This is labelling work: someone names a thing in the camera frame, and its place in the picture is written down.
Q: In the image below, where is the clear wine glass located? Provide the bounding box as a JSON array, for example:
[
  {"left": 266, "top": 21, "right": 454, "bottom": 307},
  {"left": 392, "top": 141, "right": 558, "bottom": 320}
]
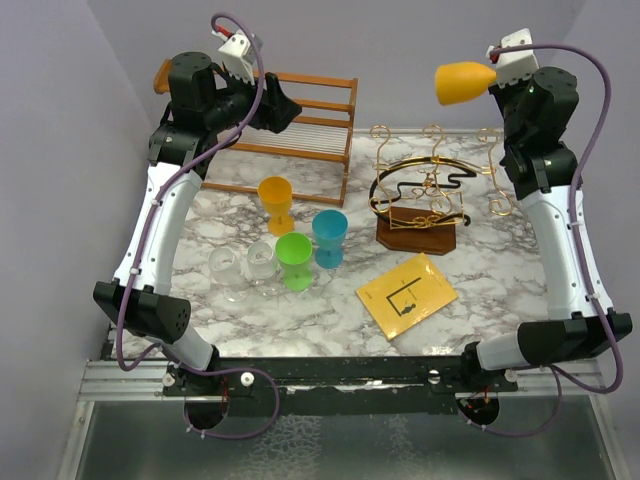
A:
[
  {"left": 208, "top": 247, "right": 247, "bottom": 303},
  {"left": 247, "top": 241, "right": 280, "bottom": 297}
]

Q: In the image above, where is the gold wire wine glass rack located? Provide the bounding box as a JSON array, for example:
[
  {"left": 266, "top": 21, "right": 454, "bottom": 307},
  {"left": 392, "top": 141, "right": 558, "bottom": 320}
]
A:
[{"left": 368, "top": 124, "right": 514, "bottom": 255}]

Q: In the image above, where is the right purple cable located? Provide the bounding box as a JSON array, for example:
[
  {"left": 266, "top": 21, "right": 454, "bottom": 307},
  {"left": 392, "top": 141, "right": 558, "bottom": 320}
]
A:
[{"left": 464, "top": 42, "right": 626, "bottom": 439}]

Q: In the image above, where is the wooden dish rack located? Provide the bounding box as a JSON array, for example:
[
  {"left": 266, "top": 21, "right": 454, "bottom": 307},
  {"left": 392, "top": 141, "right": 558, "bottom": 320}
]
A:
[{"left": 149, "top": 52, "right": 358, "bottom": 206}]

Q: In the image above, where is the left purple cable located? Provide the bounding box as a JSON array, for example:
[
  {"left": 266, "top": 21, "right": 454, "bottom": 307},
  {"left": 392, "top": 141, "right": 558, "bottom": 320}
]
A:
[{"left": 114, "top": 11, "right": 283, "bottom": 441}]

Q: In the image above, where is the clear wine glass left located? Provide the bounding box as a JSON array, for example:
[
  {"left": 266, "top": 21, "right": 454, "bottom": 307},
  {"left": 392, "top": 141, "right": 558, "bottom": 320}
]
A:
[{"left": 208, "top": 247, "right": 247, "bottom": 303}]

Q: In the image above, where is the purple cable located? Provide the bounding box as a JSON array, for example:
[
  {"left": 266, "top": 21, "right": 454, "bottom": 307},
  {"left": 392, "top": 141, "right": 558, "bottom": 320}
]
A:
[
  {"left": 114, "top": 11, "right": 283, "bottom": 441},
  {"left": 464, "top": 42, "right": 626, "bottom": 439}
]

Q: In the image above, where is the black metal base rail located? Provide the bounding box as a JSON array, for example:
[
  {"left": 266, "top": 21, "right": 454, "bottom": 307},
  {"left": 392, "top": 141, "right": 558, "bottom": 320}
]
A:
[{"left": 163, "top": 356, "right": 517, "bottom": 417}]

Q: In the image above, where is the yellow book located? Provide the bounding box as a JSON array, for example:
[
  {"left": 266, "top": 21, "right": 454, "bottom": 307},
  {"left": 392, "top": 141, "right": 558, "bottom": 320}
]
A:
[{"left": 356, "top": 253, "right": 458, "bottom": 340}]

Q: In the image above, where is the clear wine glass right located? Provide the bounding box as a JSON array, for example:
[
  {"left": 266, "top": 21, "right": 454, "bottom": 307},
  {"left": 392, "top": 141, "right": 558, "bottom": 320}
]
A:
[{"left": 247, "top": 241, "right": 280, "bottom": 297}]

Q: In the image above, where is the blue plastic wine glass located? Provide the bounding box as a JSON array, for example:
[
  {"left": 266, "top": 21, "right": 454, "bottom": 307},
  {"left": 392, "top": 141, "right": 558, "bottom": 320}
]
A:
[{"left": 312, "top": 210, "right": 349, "bottom": 269}]

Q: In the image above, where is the orange plastic wine glass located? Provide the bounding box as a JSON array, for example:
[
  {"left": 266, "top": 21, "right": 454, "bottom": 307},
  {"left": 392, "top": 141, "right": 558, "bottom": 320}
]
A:
[
  {"left": 434, "top": 61, "right": 497, "bottom": 106},
  {"left": 257, "top": 176, "right": 294, "bottom": 236}
]

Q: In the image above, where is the green plastic wine glass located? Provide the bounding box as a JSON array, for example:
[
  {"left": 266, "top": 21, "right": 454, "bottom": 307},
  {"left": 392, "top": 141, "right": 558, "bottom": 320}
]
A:
[{"left": 275, "top": 232, "right": 313, "bottom": 291}]

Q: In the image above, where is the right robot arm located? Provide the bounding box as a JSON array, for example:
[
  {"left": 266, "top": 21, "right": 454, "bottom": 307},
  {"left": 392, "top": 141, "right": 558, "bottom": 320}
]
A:
[{"left": 459, "top": 67, "right": 632, "bottom": 391}]

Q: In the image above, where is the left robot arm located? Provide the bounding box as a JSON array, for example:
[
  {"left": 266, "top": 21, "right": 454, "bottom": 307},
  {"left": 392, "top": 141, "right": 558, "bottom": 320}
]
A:
[{"left": 93, "top": 52, "right": 301, "bottom": 395}]

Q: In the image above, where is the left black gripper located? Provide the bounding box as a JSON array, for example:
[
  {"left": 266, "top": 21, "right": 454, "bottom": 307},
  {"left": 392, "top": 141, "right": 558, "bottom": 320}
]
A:
[{"left": 204, "top": 61, "right": 301, "bottom": 133}]

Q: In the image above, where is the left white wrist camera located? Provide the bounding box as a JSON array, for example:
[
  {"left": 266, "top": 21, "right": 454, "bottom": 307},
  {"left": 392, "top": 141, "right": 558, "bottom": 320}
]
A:
[{"left": 212, "top": 29, "right": 263, "bottom": 85}]

